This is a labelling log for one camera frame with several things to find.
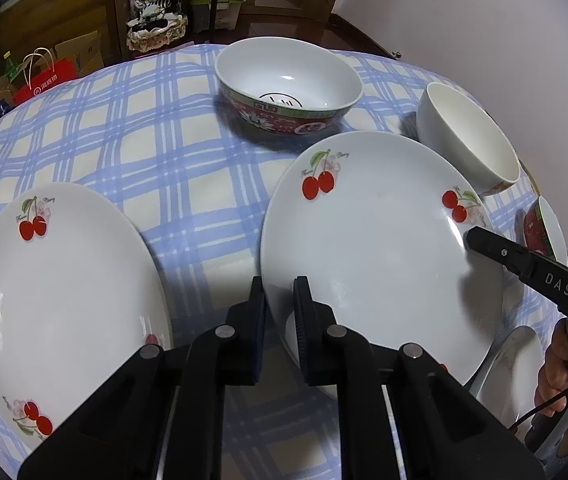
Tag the small red patterned bowl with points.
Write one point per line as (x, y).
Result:
(539, 225)

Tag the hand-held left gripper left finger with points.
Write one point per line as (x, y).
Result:
(259, 330)

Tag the white cherry print plate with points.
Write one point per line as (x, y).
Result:
(379, 240)
(64, 300)

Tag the plain white dish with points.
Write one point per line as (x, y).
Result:
(514, 370)

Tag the lace trimmed basket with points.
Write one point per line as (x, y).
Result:
(156, 30)

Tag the red paper bag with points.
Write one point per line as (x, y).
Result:
(46, 82)

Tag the large cardboard box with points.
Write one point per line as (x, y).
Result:
(81, 52)

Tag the plain white bowl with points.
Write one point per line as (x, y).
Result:
(464, 125)

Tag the large red patterned bowl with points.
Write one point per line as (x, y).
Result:
(274, 67)

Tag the blue plaid cloth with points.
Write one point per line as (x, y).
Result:
(164, 160)

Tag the green bottle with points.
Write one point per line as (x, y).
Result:
(10, 67)

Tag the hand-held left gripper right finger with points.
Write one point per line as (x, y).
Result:
(300, 330)

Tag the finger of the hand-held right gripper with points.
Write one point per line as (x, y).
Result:
(514, 257)

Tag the wooden shelf cabinet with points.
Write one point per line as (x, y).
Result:
(109, 10)

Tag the clear plastic storage box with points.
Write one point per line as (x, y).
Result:
(216, 10)

